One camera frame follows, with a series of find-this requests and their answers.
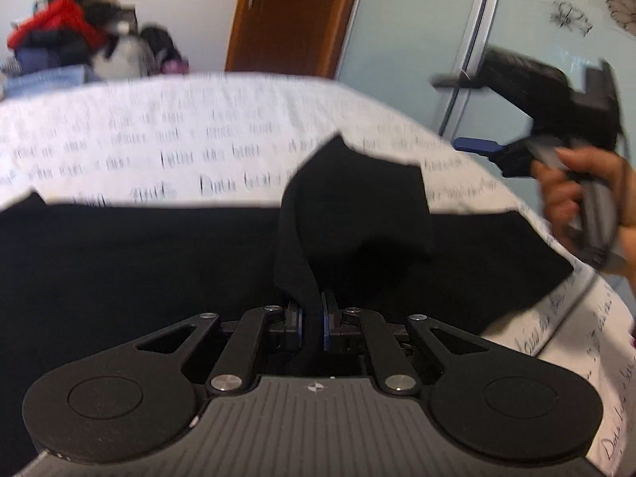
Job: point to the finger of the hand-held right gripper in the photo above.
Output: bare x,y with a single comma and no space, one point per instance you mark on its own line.
459,82
477,145

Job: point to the black backpack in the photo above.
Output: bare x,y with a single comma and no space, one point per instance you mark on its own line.
159,44

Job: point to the black pants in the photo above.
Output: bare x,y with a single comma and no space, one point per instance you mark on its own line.
149,268

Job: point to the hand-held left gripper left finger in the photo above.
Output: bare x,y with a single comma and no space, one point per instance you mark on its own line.
296,325

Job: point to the blue blanket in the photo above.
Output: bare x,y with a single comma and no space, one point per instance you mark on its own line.
44,79

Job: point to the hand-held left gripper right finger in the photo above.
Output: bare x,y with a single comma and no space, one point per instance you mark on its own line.
328,322

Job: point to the white script-printed bedsheet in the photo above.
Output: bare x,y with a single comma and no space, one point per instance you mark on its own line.
198,124

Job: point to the person's right hand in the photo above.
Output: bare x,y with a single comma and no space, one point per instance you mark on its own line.
559,198

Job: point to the pile of clothes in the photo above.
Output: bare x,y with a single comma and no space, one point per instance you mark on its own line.
64,25

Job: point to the brown wooden door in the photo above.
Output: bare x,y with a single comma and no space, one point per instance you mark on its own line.
293,15

